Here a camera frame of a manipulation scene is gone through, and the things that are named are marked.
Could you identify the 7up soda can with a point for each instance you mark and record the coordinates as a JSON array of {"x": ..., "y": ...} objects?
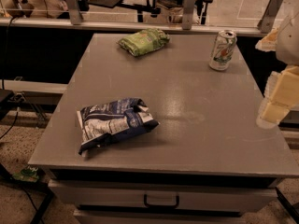
[{"x": 223, "y": 50}]

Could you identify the black drawer handle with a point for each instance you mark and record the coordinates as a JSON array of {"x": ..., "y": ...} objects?
[{"x": 161, "y": 202}]

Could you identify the blue white chip bag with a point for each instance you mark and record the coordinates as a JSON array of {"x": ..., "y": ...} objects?
[{"x": 114, "y": 122}]

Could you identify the metal rail frame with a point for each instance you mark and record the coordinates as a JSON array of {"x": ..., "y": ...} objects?
[{"x": 245, "y": 17}]

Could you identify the green jalapeno chip bag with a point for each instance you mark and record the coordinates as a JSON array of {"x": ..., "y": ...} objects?
[{"x": 144, "y": 41}]

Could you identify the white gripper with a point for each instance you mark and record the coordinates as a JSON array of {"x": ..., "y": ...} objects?
[{"x": 289, "y": 42}]

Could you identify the grey drawer cabinet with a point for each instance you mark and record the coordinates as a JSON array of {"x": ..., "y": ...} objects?
[{"x": 98, "y": 202}]

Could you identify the green packet on floor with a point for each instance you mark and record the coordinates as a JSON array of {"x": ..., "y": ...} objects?
[{"x": 28, "y": 174}]

